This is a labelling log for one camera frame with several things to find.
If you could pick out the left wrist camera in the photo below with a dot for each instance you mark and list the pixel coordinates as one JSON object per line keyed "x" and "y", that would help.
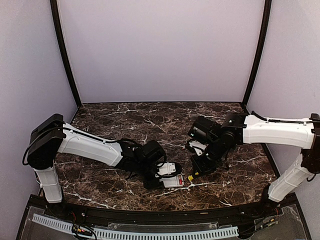
{"x": 168, "y": 170}

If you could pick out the black front rail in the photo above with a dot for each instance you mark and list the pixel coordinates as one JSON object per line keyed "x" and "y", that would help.
{"x": 240, "y": 214}

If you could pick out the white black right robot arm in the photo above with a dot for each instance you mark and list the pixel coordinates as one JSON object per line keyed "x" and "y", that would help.
{"x": 211, "y": 142}

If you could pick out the black left frame post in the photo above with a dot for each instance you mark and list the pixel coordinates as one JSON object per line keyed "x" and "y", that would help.
{"x": 63, "y": 52}

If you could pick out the white remote control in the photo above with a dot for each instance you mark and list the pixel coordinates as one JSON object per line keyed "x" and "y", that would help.
{"x": 171, "y": 182}

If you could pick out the red AAA battery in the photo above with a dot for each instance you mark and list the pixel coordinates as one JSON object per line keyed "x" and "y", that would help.
{"x": 180, "y": 179}

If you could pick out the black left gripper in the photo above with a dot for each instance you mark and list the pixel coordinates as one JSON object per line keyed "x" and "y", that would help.
{"x": 155, "y": 184}

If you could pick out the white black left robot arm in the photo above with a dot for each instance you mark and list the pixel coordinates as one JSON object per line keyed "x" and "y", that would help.
{"x": 55, "y": 136}

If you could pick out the white slotted cable duct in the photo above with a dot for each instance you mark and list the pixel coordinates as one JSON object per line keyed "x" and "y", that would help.
{"x": 119, "y": 231}

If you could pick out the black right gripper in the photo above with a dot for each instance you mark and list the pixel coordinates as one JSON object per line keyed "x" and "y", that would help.
{"x": 201, "y": 169}

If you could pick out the black right frame post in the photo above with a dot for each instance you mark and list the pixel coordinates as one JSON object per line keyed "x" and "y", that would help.
{"x": 258, "y": 53}

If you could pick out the black frame post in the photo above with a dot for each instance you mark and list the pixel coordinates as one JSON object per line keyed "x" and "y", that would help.
{"x": 63, "y": 52}
{"x": 258, "y": 53}

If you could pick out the yellow handled screwdriver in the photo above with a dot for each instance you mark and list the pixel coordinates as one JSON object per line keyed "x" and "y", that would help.
{"x": 193, "y": 176}

